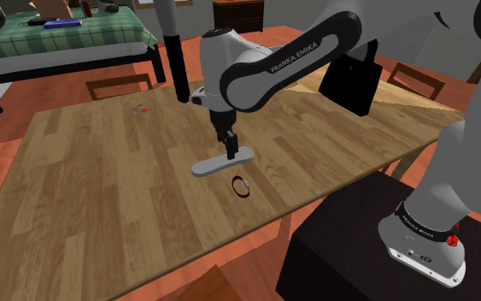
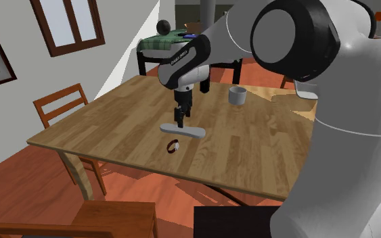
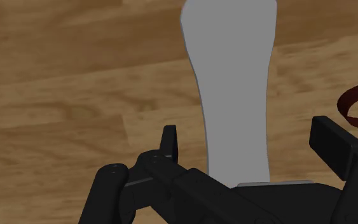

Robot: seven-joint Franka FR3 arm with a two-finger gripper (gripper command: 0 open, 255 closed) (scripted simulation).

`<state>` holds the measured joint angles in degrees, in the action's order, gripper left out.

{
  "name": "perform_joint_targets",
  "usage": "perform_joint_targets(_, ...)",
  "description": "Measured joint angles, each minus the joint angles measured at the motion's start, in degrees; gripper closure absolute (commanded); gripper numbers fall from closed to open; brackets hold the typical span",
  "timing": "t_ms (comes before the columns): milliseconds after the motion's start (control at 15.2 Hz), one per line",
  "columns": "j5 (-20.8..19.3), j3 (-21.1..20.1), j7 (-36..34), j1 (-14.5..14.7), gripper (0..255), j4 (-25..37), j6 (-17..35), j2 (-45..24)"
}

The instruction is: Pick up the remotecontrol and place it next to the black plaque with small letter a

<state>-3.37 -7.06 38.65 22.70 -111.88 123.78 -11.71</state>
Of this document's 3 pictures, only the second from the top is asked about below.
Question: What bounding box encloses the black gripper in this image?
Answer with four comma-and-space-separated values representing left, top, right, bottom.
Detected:
173, 89, 194, 129

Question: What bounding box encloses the flat grey oblong object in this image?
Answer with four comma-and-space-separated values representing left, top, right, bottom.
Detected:
159, 122, 207, 139

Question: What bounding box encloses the dark red wristwatch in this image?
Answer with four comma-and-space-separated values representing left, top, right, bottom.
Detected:
166, 139, 181, 155

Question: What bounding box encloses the grey cup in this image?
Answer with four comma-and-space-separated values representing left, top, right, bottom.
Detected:
227, 86, 248, 106

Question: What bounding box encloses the wooden table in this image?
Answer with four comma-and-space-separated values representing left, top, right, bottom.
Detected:
26, 74, 318, 203

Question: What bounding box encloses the table with green cloth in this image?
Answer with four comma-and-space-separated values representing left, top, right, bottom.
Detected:
135, 19, 244, 85

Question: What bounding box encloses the black robot stand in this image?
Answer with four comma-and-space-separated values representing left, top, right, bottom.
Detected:
193, 205, 282, 238

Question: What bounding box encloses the brown wooden chair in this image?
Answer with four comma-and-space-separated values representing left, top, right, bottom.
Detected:
32, 82, 108, 197
0, 199, 160, 238

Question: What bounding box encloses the brown framed window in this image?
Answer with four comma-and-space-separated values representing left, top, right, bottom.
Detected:
28, 0, 106, 58

